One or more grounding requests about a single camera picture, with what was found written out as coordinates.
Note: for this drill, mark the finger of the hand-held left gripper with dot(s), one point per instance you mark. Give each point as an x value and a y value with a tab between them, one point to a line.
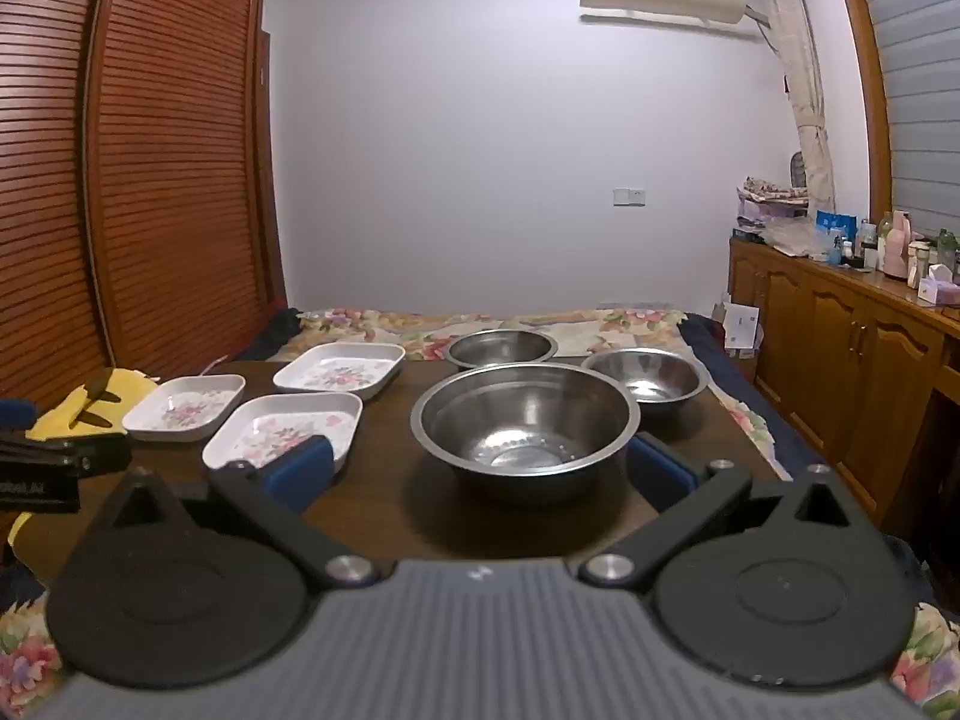
15	415
67	456

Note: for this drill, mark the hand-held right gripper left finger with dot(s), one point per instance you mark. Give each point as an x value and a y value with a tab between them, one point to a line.
300	472

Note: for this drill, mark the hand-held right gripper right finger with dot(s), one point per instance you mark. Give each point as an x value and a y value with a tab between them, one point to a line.
660	472

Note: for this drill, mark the white floral rectangular plate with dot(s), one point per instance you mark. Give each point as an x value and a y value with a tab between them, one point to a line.
341	371
285	427
180	409

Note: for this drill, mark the shallow steel bowl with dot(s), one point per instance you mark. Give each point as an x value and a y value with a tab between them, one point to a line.
645	376

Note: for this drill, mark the large steel bowl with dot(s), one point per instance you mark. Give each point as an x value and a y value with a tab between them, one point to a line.
525	420

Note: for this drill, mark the deep steel bowl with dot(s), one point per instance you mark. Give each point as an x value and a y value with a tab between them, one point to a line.
499	349

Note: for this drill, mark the yellow plush toy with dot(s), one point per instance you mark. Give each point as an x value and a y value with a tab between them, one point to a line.
60	412

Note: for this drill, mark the navy blanket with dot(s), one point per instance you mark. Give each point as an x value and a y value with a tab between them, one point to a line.
757	405

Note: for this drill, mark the dark cloth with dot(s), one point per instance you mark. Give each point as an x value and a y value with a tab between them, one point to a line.
277	330

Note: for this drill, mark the floral blanket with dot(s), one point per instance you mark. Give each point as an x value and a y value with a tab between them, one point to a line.
352	322

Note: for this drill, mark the white paper bag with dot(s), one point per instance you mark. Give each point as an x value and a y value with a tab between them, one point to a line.
741	328

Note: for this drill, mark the wooden sideboard cabinet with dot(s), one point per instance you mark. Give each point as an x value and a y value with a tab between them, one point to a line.
840	345

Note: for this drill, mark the wooden louvered wardrobe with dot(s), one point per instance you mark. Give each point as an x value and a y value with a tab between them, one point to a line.
165	165

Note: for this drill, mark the pile of folded cloths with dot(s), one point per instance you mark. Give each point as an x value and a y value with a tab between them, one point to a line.
769	199

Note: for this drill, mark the pink thermos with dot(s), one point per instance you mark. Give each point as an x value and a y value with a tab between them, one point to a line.
898	247

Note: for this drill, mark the clear bottle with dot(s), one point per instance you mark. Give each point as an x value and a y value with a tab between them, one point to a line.
883	229

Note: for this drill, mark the white jar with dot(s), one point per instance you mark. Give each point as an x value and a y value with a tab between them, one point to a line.
918	262

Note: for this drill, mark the purple tissue box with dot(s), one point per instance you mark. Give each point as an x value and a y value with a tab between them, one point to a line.
937	289

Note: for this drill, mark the grey hand fan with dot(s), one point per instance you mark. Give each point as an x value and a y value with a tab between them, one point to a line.
797	169

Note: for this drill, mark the small green plant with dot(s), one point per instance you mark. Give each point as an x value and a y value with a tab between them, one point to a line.
947	244

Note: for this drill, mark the beige patterned curtain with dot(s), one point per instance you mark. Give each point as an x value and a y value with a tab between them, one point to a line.
806	90

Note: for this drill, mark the grey window blind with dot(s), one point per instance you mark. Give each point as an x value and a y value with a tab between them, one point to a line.
922	90

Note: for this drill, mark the white wall socket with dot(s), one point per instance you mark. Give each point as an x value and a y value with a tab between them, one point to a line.
630	196

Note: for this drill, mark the wooden window frame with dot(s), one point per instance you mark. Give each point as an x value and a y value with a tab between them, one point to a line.
862	52

